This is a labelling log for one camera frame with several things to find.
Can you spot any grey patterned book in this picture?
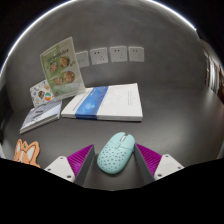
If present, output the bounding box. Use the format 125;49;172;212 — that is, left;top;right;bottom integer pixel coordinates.
19;99;63;135

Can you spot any orange corgi-shaped mouse pad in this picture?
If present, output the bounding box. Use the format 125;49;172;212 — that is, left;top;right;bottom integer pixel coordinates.
13;138;42;169

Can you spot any small white patterned card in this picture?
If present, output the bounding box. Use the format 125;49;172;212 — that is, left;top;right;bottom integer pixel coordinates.
29;79;55;108

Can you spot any mint green perforated computer mouse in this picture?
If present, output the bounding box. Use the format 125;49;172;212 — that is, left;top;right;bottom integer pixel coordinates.
96;131;136;175

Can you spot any green food menu sheet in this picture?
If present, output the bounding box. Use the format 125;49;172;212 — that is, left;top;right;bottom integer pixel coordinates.
39;36;87;100

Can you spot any white book with blue band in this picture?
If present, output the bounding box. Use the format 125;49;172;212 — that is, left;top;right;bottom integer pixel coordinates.
60;82;144;122

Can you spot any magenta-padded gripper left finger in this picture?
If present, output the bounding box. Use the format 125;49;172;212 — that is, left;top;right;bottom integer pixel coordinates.
43;143;98;187

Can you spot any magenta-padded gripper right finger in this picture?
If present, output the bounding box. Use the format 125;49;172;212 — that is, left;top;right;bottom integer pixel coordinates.
133;143;185;186

